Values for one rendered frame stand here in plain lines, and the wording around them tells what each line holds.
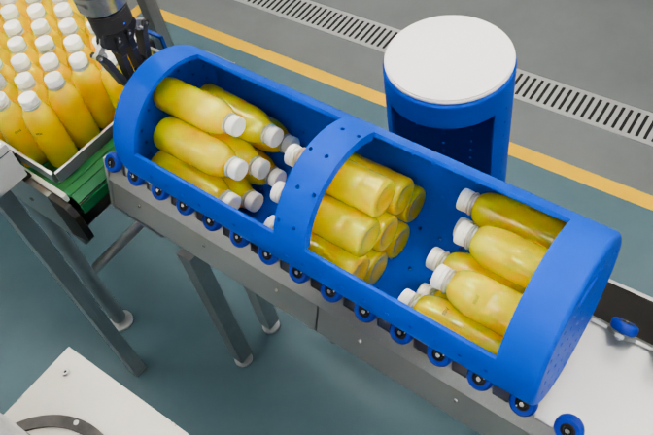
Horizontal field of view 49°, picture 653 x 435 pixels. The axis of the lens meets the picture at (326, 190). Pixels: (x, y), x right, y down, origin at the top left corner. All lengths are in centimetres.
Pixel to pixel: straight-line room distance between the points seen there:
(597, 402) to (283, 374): 126
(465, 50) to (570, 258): 70
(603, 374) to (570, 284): 32
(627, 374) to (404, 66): 74
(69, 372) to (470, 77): 94
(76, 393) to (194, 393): 115
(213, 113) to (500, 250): 57
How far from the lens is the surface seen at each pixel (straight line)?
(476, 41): 160
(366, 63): 314
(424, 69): 154
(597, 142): 284
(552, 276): 99
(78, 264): 225
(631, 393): 127
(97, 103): 175
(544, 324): 99
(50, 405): 125
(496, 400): 123
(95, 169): 172
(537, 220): 115
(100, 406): 121
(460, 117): 150
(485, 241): 111
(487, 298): 107
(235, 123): 130
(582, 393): 126
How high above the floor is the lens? 207
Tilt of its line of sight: 51 degrees down
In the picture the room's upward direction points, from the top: 12 degrees counter-clockwise
